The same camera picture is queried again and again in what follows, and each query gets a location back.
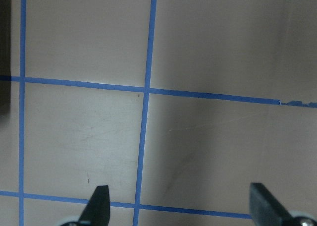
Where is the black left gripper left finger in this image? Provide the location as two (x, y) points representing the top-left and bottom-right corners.
(57, 185), (110, 226)

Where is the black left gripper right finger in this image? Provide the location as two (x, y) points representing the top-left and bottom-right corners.
(249, 182), (317, 226)

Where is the brown wicker basket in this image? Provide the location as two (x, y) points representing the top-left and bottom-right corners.
(0, 0), (12, 120)

